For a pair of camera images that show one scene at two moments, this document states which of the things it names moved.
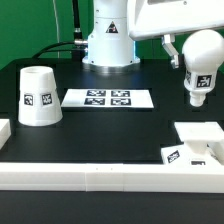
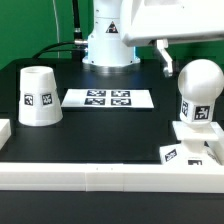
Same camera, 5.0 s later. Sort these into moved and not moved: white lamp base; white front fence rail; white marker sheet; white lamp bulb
Moved: white lamp bulb
Not moved: white front fence rail; white lamp base; white marker sheet
